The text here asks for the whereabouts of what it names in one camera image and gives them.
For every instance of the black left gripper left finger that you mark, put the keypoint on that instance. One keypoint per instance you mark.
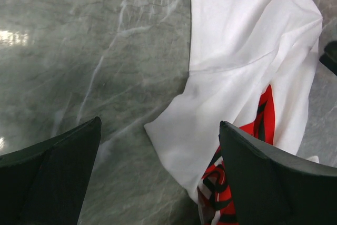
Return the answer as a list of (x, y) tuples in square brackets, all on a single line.
[(46, 183)]

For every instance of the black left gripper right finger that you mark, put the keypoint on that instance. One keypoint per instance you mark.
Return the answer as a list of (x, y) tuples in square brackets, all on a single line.
[(271, 186)]

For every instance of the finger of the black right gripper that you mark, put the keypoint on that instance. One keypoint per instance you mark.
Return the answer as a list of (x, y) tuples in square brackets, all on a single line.
[(329, 57)]

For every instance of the white t-shirt with red print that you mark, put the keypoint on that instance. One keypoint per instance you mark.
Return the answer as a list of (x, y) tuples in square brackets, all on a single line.
[(252, 63)]

